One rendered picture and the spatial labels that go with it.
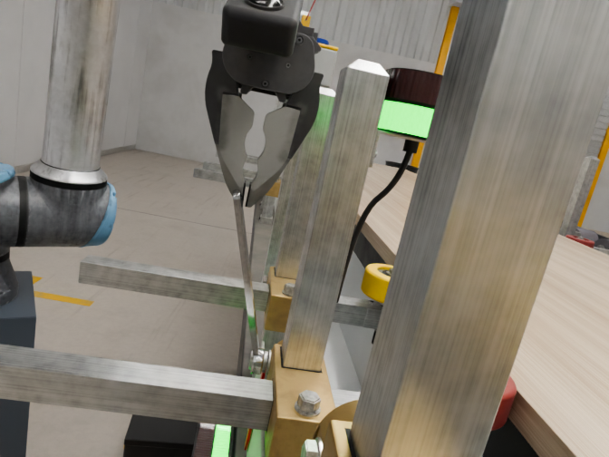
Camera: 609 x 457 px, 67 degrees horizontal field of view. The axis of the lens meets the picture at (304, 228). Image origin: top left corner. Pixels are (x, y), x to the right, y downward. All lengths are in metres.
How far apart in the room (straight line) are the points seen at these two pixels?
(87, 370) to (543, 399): 0.38
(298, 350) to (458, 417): 0.28
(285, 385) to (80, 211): 0.76
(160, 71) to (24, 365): 8.11
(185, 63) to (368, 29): 3.07
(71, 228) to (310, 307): 0.76
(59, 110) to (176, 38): 7.43
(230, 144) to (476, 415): 0.29
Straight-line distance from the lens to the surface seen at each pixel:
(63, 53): 1.04
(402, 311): 0.16
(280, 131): 0.39
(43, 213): 1.08
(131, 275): 0.65
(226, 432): 0.63
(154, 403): 0.42
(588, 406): 0.49
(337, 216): 0.39
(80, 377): 0.42
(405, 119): 0.38
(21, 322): 1.09
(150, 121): 8.49
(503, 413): 0.44
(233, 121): 0.39
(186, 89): 8.35
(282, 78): 0.38
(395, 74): 0.39
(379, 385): 0.18
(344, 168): 0.38
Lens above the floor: 1.09
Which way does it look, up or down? 13 degrees down
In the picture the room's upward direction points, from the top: 12 degrees clockwise
